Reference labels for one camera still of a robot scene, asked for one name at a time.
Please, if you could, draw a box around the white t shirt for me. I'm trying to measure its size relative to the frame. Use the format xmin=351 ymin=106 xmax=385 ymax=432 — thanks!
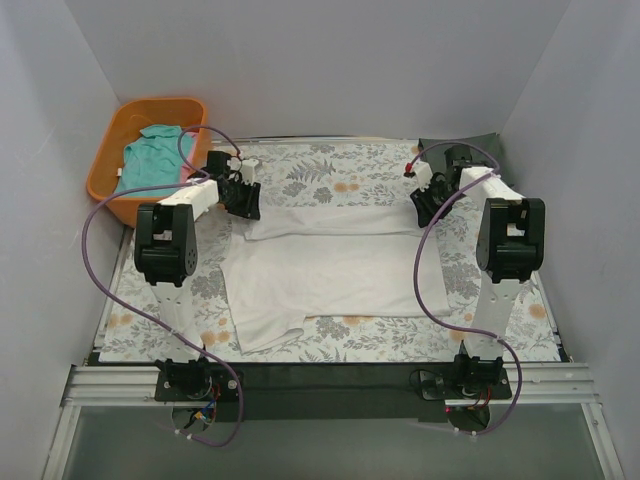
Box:
xmin=221 ymin=205 xmax=451 ymax=353

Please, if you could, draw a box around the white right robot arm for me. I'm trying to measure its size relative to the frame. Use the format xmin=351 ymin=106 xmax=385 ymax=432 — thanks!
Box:
xmin=403 ymin=141 xmax=546 ymax=408

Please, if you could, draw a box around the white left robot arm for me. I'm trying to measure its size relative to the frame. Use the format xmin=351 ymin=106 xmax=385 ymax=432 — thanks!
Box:
xmin=134 ymin=151 xmax=261 ymax=400

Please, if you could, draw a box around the pink t shirt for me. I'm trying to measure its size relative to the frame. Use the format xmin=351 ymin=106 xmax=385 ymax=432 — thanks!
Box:
xmin=180 ymin=132 xmax=198 ymax=183

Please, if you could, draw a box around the floral patterned table mat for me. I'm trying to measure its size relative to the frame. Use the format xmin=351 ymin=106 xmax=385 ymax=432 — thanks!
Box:
xmin=98 ymin=140 xmax=561 ymax=365

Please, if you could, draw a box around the folded dark green t shirt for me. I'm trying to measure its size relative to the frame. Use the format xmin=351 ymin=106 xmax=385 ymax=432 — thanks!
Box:
xmin=417 ymin=133 xmax=504 ymax=173

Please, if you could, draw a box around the teal t shirt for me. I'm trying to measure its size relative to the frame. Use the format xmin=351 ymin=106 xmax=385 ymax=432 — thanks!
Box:
xmin=115 ymin=124 xmax=188 ymax=192

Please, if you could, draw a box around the orange plastic basket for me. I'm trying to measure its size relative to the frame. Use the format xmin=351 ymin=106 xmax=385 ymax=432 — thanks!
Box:
xmin=86 ymin=97 xmax=211 ymax=228

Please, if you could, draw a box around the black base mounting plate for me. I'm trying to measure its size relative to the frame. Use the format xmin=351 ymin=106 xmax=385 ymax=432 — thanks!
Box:
xmin=154 ymin=359 xmax=515 ymax=423

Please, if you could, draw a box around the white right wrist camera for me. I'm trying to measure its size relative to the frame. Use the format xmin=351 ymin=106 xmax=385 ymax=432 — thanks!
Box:
xmin=403 ymin=160 xmax=433 ymax=190

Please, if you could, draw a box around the aluminium frame rail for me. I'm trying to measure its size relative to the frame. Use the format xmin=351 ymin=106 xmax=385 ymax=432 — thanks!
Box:
xmin=61 ymin=362 xmax=624 ymax=479

